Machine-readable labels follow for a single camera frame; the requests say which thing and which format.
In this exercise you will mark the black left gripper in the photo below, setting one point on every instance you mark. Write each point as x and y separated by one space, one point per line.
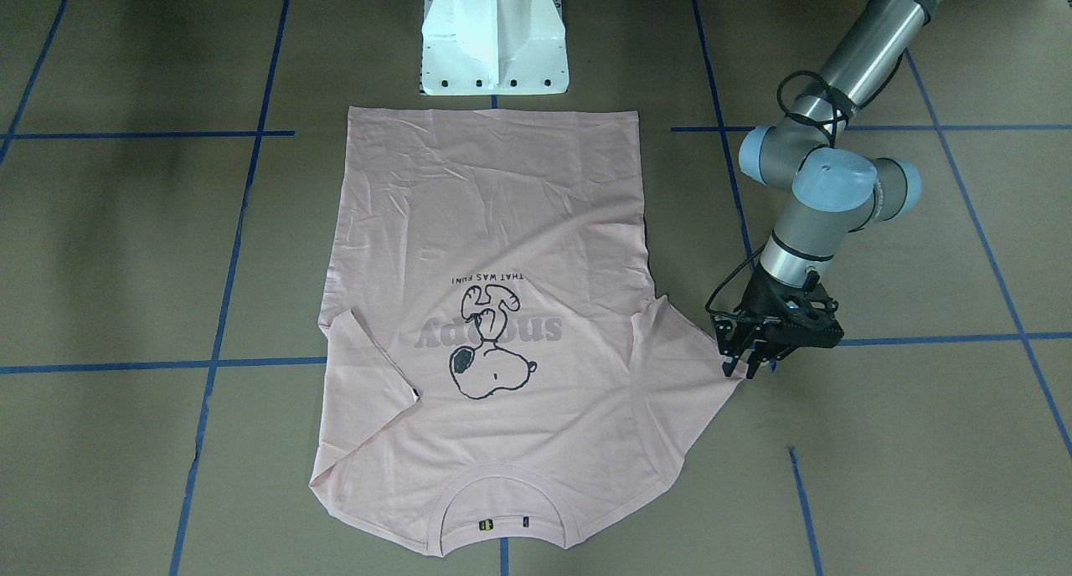
756 302

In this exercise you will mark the pink snoopy t-shirt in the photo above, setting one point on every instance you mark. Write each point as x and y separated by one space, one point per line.
498 361

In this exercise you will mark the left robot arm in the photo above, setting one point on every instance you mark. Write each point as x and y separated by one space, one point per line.
831 192

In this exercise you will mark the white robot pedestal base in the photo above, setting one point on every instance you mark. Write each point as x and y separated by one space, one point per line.
493 47

